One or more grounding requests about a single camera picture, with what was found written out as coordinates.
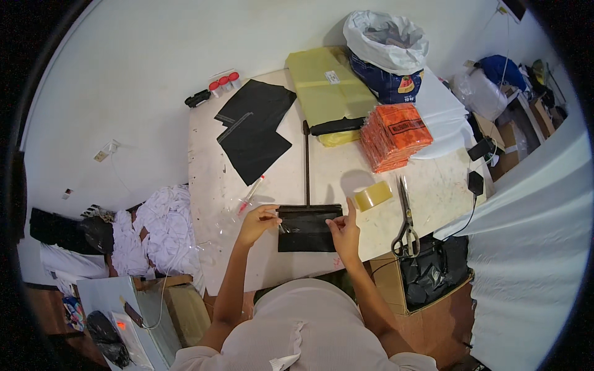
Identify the person's right hand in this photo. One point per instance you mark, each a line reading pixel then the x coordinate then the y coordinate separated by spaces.
pixel 347 239

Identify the person's left hand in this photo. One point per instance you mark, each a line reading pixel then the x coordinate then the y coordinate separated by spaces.
pixel 253 227

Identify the clear tape strip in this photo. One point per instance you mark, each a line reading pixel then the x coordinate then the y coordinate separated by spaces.
pixel 301 228

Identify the red marker pen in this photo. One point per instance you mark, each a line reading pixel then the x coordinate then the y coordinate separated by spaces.
pixel 250 194

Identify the clear plastic film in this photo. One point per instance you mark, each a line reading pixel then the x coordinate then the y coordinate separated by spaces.
pixel 218 232

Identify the black folded plastic package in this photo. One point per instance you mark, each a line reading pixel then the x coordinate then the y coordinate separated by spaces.
pixel 306 241

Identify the clear packing tape roll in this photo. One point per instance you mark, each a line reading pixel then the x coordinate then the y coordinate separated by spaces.
pixel 373 195

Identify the steel scissors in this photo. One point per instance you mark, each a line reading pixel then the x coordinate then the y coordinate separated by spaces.
pixel 406 218

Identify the black plastic mailer bag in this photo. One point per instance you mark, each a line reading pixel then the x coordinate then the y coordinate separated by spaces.
pixel 260 99
pixel 253 148

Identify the black metal rod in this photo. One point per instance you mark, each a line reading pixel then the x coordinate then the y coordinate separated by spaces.
pixel 306 162

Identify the cardboard box with black bags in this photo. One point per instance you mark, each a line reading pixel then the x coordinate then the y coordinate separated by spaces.
pixel 427 278

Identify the heap of white clothes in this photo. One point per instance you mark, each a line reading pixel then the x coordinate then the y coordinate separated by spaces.
pixel 162 232

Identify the person's body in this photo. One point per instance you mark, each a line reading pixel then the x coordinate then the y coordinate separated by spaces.
pixel 306 334

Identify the brown cardboard box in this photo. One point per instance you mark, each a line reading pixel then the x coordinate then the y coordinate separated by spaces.
pixel 188 313

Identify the black rolled plastic bag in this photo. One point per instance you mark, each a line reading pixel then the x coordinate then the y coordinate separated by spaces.
pixel 336 126

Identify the stack of orange packets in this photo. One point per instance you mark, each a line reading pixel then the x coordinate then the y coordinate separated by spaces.
pixel 397 137

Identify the black power adapter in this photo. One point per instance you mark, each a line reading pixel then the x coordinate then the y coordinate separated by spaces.
pixel 475 183

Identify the black tape dispenser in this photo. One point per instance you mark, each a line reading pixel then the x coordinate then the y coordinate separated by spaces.
pixel 197 98

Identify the red capped white container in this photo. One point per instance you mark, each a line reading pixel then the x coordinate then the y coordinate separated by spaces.
pixel 214 88
pixel 235 79
pixel 225 83

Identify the white sealing machine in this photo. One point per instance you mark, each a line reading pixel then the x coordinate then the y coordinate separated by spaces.
pixel 139 324

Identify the yellow wrapped bundle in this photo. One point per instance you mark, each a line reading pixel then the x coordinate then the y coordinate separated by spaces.
pixel 327 90

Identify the stack of white sheets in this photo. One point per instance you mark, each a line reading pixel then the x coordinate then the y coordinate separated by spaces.
pixel 441 116

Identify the black phone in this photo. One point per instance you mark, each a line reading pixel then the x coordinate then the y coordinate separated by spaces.
pixel 480 148

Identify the white draped cloth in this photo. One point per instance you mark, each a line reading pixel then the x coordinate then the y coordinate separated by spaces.
pixel 529 241

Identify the black bag heap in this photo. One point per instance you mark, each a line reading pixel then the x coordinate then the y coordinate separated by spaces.
pixel 69 229

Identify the black crumpled plastic bag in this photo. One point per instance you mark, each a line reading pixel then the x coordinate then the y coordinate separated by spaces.
pixel 106 338

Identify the blue sack with white liner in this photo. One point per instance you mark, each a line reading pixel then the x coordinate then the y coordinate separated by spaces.
pixel 385 55

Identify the cluttered shelf with boxes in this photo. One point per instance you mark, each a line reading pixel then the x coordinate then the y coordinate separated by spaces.
pixel 506 102

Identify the white wall socket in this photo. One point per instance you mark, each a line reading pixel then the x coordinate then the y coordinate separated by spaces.
pixel 106 150

